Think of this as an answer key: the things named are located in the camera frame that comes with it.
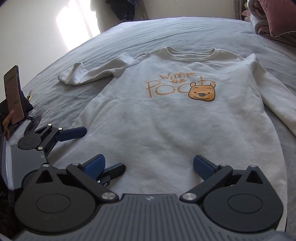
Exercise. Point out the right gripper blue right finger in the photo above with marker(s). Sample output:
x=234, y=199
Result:
x=213, y=177

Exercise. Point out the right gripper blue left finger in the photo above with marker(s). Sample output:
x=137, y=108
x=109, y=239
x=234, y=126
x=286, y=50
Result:
x=86, y=175

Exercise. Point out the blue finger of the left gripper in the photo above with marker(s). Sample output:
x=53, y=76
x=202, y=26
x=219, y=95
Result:
x=111, y=173
x=70, y=134

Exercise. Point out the white Winnie Pooh sweatshirt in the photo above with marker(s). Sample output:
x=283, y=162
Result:
x=162, y=108

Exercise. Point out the person's left hand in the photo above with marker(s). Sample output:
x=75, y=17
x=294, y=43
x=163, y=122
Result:
x=6, y=122

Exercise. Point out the black phone stand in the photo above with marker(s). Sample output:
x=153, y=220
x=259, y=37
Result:
x=26, y=109

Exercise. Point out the smartphone on stand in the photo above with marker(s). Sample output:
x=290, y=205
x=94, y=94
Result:
x=12, y=90

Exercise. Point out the dark blue hanging jacket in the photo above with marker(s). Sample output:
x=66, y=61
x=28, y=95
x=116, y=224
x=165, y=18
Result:
x=123, y=9

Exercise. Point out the folded grey pink quilt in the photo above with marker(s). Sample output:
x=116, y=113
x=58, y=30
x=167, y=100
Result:
x=256, y=15

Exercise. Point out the grey curtain right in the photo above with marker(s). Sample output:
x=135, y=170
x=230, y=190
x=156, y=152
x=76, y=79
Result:
x=238, y=7

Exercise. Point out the dusty pink pillow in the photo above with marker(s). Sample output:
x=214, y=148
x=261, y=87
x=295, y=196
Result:
x=280, y=16

